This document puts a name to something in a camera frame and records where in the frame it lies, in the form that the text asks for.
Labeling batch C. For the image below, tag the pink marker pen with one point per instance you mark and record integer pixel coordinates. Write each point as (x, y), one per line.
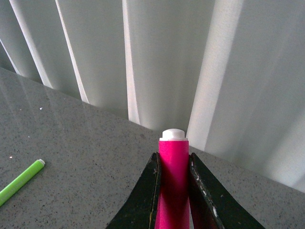
(173, 204)

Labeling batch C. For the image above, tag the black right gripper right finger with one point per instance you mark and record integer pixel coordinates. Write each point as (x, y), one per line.
(212, 206)

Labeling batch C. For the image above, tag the green marker pen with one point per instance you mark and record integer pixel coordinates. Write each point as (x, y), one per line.
(21, 180)

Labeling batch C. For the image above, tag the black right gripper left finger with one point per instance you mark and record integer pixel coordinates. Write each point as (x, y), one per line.
(141, 208)

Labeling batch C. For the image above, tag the white pleated curtain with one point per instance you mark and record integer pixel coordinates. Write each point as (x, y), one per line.
(230, 73)

